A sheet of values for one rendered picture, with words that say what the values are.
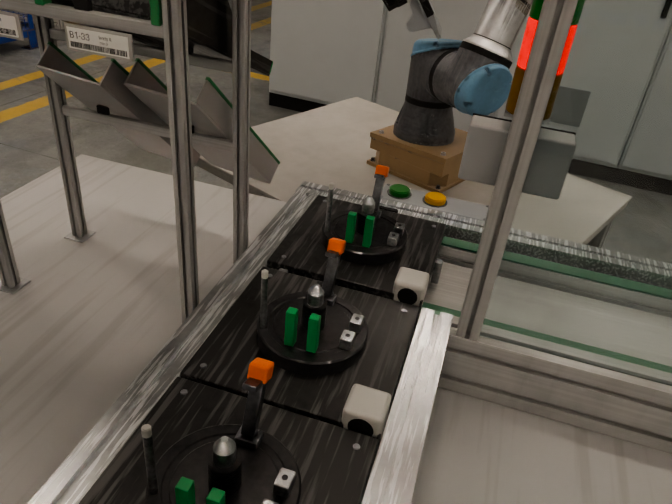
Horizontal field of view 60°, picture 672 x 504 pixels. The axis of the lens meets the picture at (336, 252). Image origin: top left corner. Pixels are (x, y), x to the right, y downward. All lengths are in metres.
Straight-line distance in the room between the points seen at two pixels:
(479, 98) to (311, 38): 2.96
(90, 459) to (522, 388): 0.55
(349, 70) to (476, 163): 3.42
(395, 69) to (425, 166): 2.64
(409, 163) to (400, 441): 0.87
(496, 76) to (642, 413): 0.72
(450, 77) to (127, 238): 0.74
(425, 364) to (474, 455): 0.13
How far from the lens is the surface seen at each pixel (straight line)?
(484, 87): 1.29
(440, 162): 1.37
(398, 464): 0.66
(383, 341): 0.76
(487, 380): 0.86
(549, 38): 0.66
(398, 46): 3.98
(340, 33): 4.09
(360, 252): 0.89
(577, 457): 0.87
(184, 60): 0.72
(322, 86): 4.21
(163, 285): 1.03
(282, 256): 0.90
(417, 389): 0.74
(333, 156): 1.52
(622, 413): 0.89
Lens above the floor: 1.47
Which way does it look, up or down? 33 degrees down
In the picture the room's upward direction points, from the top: 6 degrees clockwise
